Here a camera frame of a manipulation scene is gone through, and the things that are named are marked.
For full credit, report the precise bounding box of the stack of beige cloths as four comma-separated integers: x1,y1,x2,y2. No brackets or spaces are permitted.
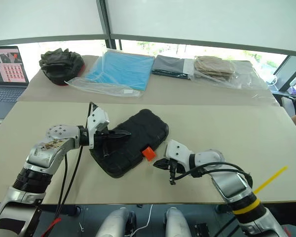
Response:
193,55,236,81

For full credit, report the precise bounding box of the person black trouser leg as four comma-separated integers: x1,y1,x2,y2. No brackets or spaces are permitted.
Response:
268,204,296,226

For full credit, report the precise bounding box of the black plastic tool case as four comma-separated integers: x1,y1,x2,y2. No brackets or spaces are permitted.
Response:
88,109,170,179

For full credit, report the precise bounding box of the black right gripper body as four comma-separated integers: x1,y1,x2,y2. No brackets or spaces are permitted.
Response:
169,159,186,174

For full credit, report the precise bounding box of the folded blue cloth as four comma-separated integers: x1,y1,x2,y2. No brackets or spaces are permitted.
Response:
84,49,156,92

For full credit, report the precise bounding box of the dark monitor panel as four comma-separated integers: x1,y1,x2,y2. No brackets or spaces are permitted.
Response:
273,55,296,92

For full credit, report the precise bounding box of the open grey laptop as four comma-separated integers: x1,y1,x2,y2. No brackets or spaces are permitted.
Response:
0,45,31,119

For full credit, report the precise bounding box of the blue cloth in plastic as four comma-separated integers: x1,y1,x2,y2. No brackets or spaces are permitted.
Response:
65,48,156,99

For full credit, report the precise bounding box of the black table base bar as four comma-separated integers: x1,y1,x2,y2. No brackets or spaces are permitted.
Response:
39,204,82,217

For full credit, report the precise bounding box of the dark window frame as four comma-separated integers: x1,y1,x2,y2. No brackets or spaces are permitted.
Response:
0,0,296,58

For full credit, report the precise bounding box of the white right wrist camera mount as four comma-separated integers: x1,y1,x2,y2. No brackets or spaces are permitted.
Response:
164,139,196,171

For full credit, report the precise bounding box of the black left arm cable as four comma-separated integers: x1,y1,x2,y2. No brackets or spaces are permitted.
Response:
54,101,100,221

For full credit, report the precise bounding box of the white charger with cable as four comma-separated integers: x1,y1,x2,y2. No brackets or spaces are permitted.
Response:
267,74,280,86

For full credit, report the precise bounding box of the thin white cable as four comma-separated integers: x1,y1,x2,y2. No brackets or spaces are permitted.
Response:
131,204,154,236

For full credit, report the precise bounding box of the beige folded cloth in plastic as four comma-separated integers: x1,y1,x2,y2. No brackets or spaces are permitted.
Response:
190,58,275,91

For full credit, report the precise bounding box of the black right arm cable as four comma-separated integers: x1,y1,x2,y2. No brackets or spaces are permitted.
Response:
168,159,254,237

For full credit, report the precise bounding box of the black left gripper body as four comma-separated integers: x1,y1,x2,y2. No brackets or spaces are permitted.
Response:
92,130,113,152

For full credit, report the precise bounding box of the white chair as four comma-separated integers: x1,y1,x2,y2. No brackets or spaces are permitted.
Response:
280,96,296,117

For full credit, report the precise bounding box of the folded dark grey cloth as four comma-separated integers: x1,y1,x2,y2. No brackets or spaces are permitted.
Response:
151,54,196,80

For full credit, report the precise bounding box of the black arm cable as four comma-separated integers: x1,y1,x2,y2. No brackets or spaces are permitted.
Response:
54,101,100,221
168,159,254,237

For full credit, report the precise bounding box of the yellow zip tie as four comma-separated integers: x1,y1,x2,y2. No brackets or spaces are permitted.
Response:
231,165,289,215

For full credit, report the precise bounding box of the silver rounded robot leg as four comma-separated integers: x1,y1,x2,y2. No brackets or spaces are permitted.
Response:
164,206,192,237
95,207,138,237

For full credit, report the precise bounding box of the crumpled black bag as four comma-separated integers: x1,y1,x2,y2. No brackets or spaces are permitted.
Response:
38,48,85,87

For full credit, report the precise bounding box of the red zip tie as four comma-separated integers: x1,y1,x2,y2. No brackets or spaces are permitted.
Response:
40,217,63,237

